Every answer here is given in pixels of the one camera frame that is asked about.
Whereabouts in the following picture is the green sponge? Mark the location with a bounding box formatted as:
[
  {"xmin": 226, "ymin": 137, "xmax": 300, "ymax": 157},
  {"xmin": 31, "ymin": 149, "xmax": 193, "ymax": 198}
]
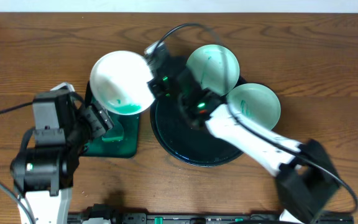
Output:
[{"xmin": 102, "ymin": 121, "xmax": 124, "ymax": 142}]

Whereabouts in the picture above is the white plate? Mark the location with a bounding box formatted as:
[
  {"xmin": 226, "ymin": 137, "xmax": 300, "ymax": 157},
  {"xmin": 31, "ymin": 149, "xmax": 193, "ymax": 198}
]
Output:
[{"xmin": 89, "ymin": 50, "xmax": 155, "ymax": 115}]

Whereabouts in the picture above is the mint plate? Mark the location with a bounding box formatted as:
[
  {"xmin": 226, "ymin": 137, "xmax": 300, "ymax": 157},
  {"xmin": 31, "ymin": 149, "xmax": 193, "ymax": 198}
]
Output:
[
  {"xmin": 186, "ymin": 44, "xmax": 240, "ymax": 96},
  {"xmin": 227, "ymin": 83, "xmax": 282, "ymax": 130}
]

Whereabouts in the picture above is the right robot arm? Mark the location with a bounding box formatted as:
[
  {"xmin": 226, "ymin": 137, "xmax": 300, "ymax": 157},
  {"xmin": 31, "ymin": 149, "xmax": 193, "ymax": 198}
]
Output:
[{"xmin": 147, "ymin": 53, "xmax": 346, "ymax": 223}]

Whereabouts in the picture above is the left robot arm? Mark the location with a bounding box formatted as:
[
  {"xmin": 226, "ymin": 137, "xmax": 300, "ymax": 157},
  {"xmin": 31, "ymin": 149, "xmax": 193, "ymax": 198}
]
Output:
[{"xmin": 11, "ymin": 88, "xmax": 114, "ymax": 223}]

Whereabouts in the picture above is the green rectangular tray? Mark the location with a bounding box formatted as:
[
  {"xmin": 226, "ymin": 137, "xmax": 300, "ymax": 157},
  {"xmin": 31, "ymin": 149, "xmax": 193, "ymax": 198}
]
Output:
[{"xmin": 82, "ymin": 110, "xmax": 140, "ymax": 159}]

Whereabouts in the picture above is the round black tray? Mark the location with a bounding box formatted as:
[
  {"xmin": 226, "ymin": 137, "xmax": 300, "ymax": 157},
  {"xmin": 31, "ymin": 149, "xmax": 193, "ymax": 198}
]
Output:
[{"xmin": 150, "ymin": 98, "xmax": 243, "ymax": 167}]

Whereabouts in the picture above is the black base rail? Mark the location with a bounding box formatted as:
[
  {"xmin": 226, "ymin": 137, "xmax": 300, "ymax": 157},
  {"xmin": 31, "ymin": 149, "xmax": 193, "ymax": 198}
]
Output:
[{"xmin": 66, "ymin": 203, "xmax": 355, "ymax": 224}]

